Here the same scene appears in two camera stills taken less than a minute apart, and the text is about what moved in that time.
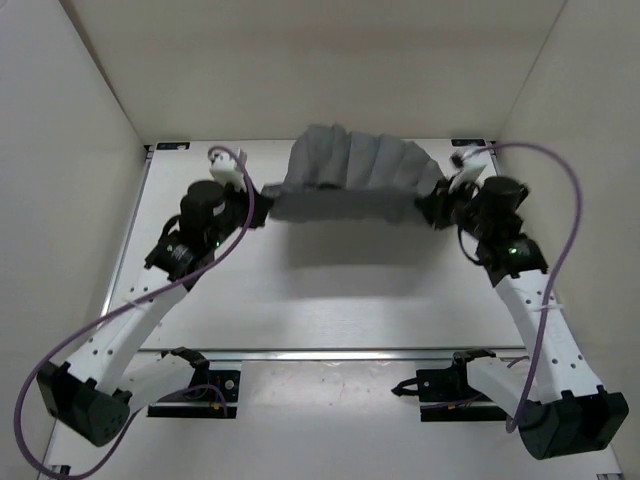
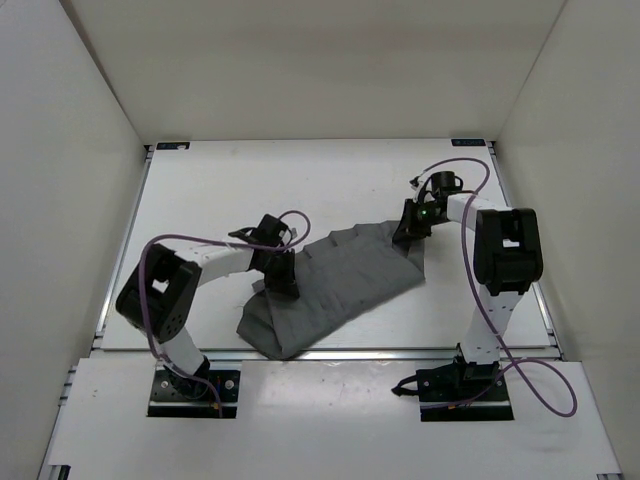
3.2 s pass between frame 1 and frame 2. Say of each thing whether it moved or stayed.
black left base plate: stayed
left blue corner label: stayed
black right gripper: moved
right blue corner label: stayed
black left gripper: moved
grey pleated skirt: moved
